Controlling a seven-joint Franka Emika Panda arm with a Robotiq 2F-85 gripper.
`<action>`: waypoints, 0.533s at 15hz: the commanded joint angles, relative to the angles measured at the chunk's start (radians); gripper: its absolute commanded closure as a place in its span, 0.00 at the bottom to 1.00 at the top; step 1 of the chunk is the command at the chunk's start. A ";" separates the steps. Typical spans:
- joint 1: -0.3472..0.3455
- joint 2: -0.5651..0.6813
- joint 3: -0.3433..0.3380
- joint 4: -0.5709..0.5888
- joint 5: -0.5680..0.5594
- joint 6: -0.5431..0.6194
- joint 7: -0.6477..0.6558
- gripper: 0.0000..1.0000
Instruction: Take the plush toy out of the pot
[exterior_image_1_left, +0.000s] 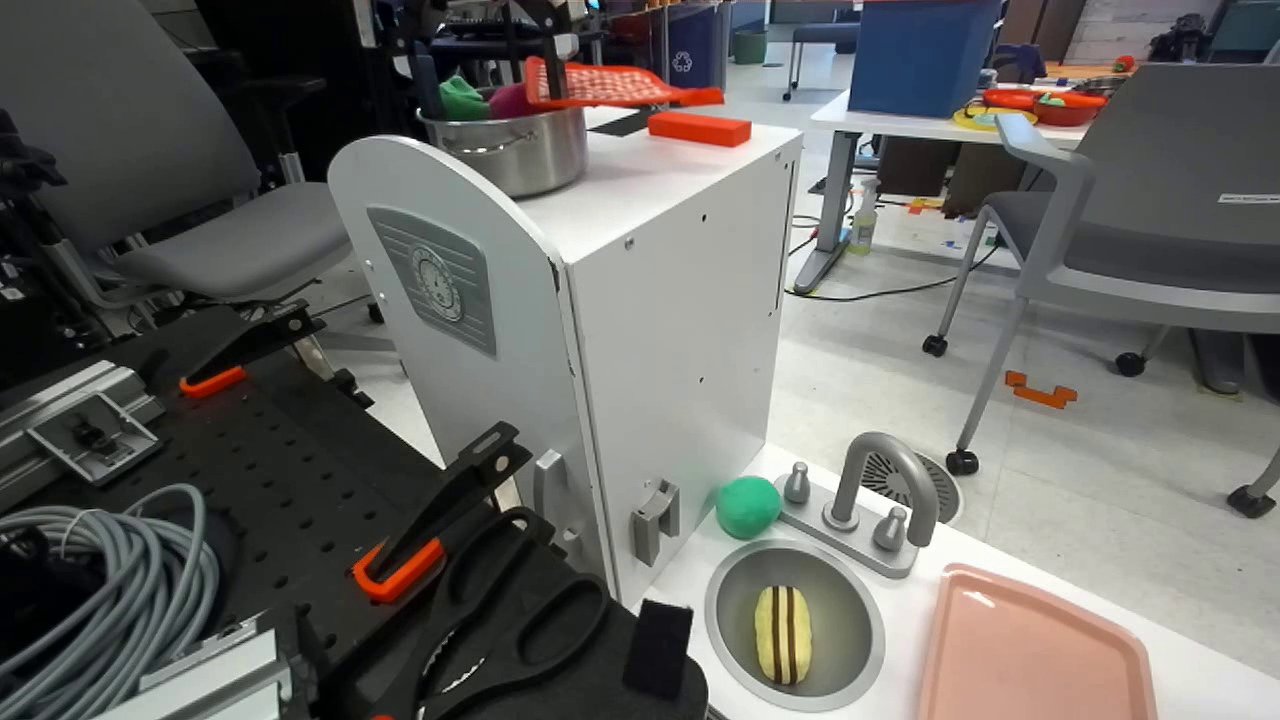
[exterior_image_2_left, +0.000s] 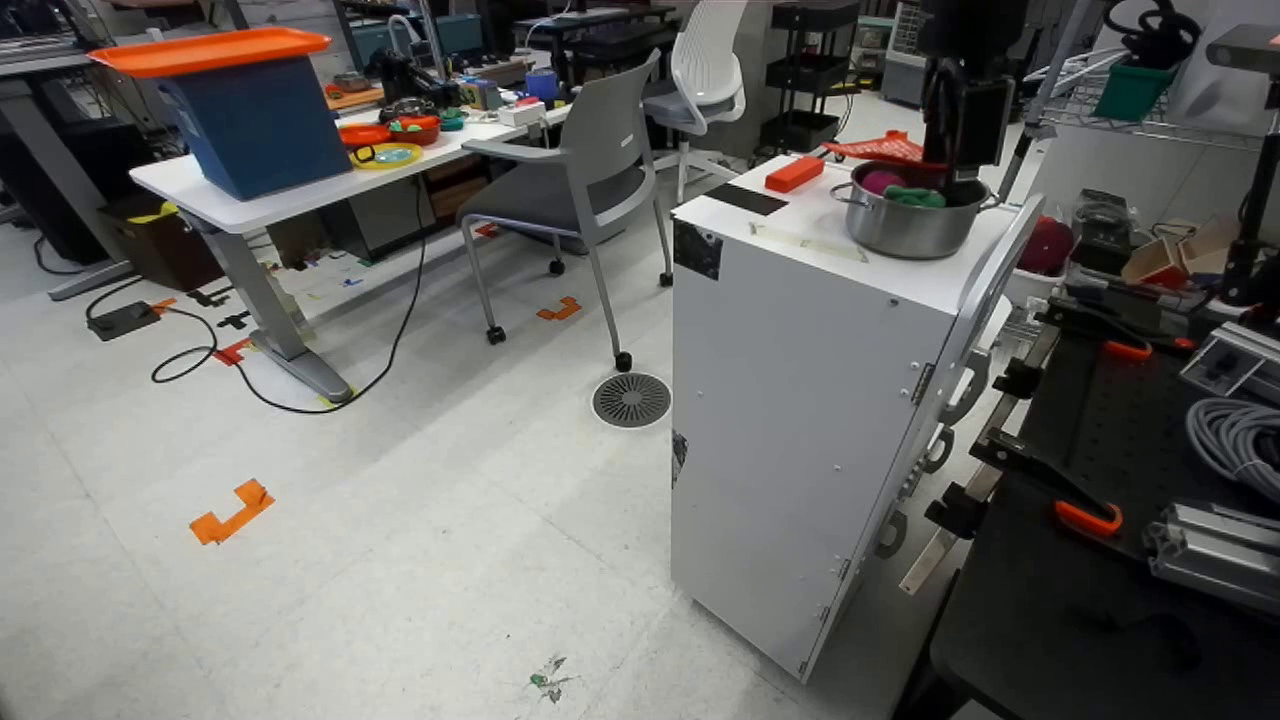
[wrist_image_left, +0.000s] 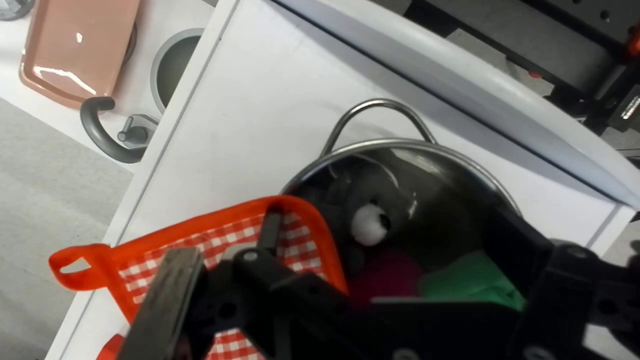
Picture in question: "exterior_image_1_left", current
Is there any black looped plastic part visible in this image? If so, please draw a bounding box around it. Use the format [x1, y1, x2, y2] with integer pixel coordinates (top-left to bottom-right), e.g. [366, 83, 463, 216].
[315, 512, 711, 720]

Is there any grey toy sink basin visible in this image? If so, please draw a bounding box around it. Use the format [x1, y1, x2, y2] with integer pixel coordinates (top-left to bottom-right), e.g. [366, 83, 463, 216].
[698, 538, 887, 717]

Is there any grey office chair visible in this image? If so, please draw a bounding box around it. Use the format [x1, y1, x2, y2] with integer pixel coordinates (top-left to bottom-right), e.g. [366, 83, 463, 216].
[0, 0, 355, 313]
[919, 59, 1280, 520]

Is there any grey toy faucet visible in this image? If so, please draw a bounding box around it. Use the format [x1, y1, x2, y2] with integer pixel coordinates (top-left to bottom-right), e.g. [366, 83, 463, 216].
[777, 428, 965, 581]

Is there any black perforated work table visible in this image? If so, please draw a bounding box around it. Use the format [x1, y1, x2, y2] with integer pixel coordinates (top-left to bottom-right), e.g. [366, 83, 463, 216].
[0, 305, 715, 720]

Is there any grey cable bundle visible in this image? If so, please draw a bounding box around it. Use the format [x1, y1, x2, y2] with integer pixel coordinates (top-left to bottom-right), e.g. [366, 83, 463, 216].
[0, 479, 219, 720]

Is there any blue storage bin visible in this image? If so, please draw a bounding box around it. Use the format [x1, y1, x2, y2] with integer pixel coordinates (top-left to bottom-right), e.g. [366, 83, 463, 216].
[848, 0, 1002, 120]

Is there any green toy ball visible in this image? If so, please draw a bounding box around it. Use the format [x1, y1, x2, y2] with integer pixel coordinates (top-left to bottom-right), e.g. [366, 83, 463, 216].
[711, 473, 788, 546]

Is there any yellow striped toy macaron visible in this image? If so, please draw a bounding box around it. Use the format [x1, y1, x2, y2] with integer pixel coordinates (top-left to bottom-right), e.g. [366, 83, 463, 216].
[753, 581, 815, 694]

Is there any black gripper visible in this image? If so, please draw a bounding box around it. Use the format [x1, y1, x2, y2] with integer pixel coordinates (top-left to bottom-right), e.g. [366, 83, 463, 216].
[495, 0, 596, 83]

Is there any orange rectangular block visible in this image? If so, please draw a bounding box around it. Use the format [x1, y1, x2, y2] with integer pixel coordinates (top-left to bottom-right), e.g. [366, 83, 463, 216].
[644, 108, 754, 153]

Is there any steel cooking pot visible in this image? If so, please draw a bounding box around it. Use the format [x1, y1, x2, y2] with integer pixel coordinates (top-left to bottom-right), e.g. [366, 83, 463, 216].
[415, 104, 592, 200]

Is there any green plush toy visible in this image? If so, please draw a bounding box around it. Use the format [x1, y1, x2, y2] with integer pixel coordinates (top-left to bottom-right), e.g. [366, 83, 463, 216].
[437, 72, 492, 120]

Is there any red plastic bowl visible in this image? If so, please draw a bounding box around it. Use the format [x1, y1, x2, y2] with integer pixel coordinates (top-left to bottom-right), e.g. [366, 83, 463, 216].
[1032, 88, 1113, 133]

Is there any black flat rectangular plate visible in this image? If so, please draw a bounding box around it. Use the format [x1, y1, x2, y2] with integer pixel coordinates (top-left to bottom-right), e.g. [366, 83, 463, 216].
[584, 108, 654, 141]

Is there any pink plush toy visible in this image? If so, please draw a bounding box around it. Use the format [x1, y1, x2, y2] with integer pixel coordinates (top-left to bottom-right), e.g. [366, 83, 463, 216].
[483, 83, 535, 120]

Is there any black floor cable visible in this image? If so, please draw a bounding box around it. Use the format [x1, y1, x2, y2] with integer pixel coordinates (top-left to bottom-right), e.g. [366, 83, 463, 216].
[783, 223, 1002, 307]

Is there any orange perforated plastic trivet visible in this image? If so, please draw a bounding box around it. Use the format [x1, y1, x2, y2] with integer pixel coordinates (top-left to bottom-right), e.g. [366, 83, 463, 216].
[514, 54, 729, 113]

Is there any white toy kitchen cabinet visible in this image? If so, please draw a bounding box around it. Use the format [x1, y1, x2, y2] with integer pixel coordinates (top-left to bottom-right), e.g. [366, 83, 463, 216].
[325, 104, 802, 612]

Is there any white toy sink counter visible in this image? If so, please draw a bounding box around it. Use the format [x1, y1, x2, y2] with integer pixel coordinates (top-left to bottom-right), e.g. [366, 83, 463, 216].
[634, 444, 1280, 720]

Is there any black sponge block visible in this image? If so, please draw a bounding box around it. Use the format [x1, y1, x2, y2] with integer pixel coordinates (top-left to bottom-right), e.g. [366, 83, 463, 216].
[620, 597, 698, 706]

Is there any yellow green plate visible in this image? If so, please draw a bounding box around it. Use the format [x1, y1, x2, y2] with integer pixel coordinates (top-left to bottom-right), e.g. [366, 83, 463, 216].
[950, 104, 1037, 138]

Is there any clear spray bottle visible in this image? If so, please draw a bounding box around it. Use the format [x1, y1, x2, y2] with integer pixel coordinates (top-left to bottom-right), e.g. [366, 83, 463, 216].
[844, 171, 884, 262]

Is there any white desk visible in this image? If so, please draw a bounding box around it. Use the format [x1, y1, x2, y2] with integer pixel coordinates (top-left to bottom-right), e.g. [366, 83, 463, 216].
[790, 92, 1113, 300]

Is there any pink plastic tray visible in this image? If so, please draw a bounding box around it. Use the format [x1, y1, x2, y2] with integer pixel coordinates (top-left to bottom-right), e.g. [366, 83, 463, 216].
[910, 562, 1159, 720]

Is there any aluminium extrusion rail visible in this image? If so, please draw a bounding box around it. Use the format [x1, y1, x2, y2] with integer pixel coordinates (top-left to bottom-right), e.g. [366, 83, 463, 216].
[0, 356, 166, 512]
[96, 616, 304, 720]

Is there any blue recycling bin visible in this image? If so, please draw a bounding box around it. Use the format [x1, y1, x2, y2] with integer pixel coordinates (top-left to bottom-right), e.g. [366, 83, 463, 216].
[658, 4, 732, 97]

